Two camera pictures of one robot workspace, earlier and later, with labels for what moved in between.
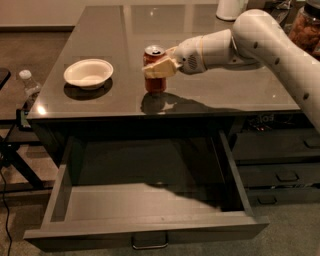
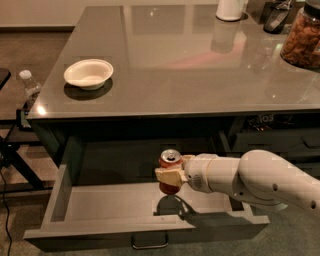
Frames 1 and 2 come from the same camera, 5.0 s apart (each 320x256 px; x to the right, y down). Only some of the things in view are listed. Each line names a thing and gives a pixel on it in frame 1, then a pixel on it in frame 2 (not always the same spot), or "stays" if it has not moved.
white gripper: [187, 55] -> [196, 174]
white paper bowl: [88, 73] stays
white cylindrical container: [229, 9] stays
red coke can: [154, 85] -> [170, 159]
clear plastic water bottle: [31, 87] stays
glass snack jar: [305, 28] stays
